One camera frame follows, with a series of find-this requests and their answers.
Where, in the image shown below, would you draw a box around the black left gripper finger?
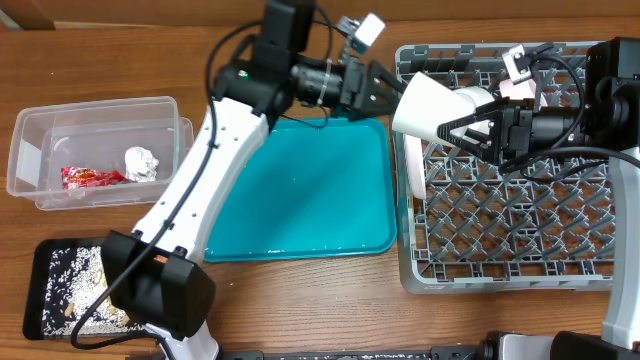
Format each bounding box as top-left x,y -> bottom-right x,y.
367,95 -> 399,118
368,60 -> 407,94

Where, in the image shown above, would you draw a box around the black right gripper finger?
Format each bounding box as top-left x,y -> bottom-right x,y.
437,130 -> 500,163
436,98 -> 508,138

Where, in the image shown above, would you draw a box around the white paper cup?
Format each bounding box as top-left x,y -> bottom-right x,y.
391,73 -> 479,147

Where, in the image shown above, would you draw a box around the white plate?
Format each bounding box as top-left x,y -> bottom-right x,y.
404,135 -> 427,200

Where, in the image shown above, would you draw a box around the pink bowl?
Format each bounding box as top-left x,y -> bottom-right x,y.
499,79 -> 536,100

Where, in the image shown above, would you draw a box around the white bowl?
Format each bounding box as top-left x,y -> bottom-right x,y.
455,86 -> 494,134

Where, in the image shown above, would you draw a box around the foil ball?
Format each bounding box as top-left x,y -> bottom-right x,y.
125,146 -> 159,183

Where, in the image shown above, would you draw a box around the red snack wrapper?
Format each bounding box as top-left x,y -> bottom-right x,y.
61,166 -> 129,190

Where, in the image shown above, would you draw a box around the orange carrot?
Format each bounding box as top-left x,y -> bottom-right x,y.
153,255 -> 168,264

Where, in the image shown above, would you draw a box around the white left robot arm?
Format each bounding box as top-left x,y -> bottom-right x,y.
99,1 -> 404,359

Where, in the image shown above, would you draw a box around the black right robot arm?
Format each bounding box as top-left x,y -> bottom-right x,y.
436,36 -> 639,359

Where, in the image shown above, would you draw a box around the grey dishwasher rack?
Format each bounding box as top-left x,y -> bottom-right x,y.
393,37 -> 639,294

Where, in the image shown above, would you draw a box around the teal plastic tray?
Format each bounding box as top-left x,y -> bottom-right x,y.
204,119 -> 397,263

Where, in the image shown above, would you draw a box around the clear plastic bin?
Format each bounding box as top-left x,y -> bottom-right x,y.
6,96 -> 194,211

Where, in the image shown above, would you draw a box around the rice and peanut scraps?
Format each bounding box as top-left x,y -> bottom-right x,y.
41,246 -> 143,338

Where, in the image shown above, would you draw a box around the black tray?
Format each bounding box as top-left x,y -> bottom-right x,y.
22,237 -> 151,341

